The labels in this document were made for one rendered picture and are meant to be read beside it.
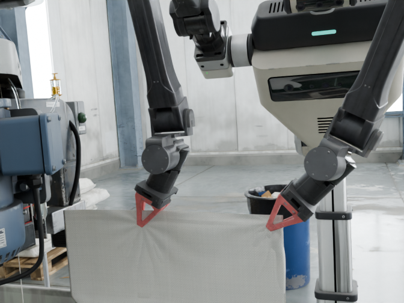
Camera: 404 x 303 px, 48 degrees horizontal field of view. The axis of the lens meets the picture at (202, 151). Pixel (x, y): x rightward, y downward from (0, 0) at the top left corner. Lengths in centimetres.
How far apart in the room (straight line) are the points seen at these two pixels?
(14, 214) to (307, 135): 88
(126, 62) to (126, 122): 125
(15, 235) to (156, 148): 29
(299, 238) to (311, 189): 234
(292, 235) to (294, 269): 24
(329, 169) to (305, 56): 52
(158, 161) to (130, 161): 894
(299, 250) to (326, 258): 172
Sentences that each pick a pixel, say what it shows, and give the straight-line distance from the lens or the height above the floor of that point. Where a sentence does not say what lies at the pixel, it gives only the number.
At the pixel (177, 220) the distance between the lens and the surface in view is 97.
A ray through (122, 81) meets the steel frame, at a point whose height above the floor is 184.
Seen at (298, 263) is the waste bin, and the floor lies 18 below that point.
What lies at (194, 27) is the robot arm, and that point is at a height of 149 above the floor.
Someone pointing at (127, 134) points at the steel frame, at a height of 71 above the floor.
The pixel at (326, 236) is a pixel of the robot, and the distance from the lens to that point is 148.
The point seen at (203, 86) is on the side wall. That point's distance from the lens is 932.
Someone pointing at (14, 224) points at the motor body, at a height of 114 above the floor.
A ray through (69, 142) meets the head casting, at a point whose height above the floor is 122.
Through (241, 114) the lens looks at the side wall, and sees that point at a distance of 912.
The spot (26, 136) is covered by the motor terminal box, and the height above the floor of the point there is 127.
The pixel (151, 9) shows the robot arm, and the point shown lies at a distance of 87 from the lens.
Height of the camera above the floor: 131
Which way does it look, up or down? 6 degrees down
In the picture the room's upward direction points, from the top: 4 degrees counter-clockwise
